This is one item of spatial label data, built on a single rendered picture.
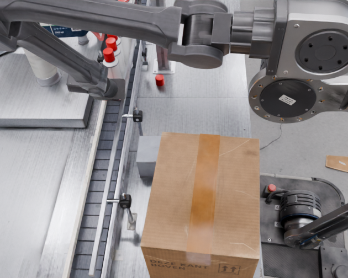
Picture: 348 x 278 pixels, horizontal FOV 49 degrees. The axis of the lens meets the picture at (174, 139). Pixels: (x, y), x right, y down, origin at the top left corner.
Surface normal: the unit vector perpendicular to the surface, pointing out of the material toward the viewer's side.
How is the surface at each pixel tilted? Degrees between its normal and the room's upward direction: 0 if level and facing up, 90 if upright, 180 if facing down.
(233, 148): 0
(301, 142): 0
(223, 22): 29
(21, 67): 0
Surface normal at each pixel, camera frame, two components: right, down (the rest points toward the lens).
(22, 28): 0.95, 0.07
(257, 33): -0.16, 0.32
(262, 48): -0.17, 0.73
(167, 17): 0.15, -0.11
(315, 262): -0.05, -0.61
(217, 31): -0.12, -0.14
